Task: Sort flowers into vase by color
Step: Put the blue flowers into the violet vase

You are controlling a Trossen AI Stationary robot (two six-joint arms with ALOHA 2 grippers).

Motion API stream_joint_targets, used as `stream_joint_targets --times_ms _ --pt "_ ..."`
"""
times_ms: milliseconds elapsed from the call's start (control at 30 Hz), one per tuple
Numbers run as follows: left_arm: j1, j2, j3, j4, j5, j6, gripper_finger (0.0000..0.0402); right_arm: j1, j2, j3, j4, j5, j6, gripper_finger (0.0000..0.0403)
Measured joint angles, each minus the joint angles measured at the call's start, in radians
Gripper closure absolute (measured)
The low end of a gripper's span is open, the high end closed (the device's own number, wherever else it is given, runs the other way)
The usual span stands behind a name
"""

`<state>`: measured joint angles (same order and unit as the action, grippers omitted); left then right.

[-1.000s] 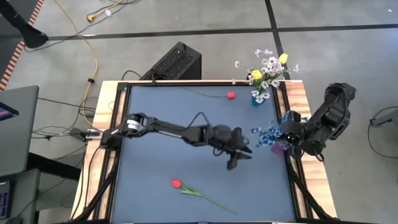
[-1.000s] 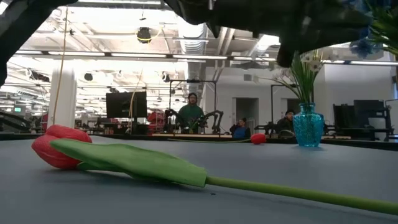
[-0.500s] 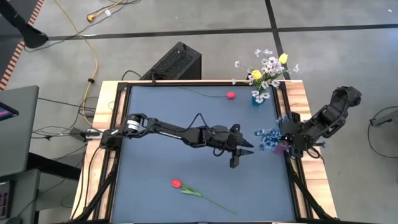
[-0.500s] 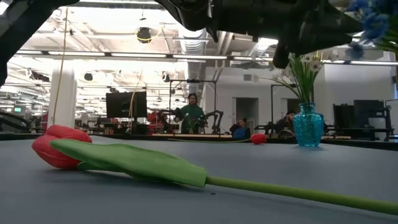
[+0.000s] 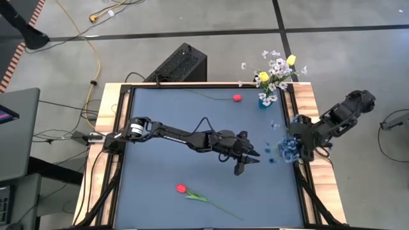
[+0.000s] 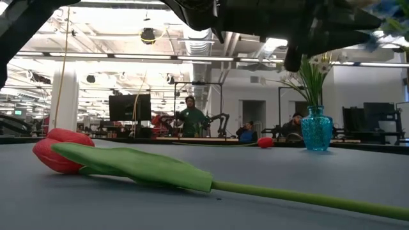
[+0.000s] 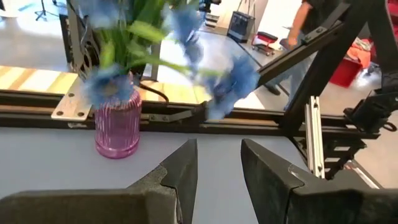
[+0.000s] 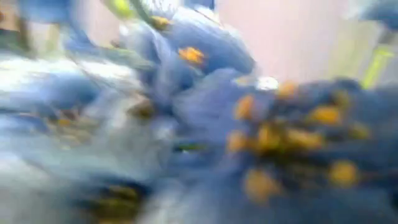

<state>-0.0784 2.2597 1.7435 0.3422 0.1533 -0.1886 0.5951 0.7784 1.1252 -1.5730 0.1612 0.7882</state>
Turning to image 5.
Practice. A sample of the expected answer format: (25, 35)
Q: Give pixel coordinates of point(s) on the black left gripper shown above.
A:
(230, 143)

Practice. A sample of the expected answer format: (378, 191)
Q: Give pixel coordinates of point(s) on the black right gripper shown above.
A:
(300, 126)

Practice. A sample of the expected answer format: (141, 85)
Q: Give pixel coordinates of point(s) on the yellow tulip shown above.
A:
(264, 76)
(291, 59)

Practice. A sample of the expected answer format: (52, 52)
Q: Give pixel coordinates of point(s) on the white flower bunch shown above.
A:
(280, 64)

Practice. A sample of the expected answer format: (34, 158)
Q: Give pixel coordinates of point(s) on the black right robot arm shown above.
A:
(338, 118)

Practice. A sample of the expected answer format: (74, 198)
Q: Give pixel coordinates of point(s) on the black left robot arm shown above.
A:
(179, 137)

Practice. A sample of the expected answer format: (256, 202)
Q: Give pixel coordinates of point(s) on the teal textured glass vase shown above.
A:
(260, 104)

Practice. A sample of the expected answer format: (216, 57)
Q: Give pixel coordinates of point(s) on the red tulip with bare stem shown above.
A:
(237, 97)

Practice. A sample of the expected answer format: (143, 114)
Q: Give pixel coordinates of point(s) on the red tulip with green leaf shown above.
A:
(181, 188)

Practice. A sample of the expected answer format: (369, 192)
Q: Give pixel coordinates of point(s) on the blue-grey table mat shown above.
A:
(159, 179)

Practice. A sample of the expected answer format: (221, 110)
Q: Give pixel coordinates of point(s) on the grey stand foot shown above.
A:
(396, 121)

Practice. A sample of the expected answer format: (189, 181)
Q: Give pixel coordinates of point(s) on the black computer tower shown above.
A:
(179, 64)

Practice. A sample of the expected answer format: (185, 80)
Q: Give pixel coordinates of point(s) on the grey power adapter box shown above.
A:
(86, 138)

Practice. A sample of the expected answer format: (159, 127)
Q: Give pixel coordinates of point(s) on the black desk foot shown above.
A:
(57, 174)

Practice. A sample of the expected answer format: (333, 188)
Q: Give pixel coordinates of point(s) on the grey cabinet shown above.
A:
(22, 198)

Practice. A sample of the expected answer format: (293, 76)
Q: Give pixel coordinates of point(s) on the grey desk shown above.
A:
(19, 137)

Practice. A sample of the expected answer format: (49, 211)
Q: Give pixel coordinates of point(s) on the dark laptop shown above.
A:
(6, 115)

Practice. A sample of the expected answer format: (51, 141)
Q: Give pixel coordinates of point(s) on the black pole stand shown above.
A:
(32, 36)

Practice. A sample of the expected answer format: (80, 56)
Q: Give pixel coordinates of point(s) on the black table frame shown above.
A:
(207, 85)

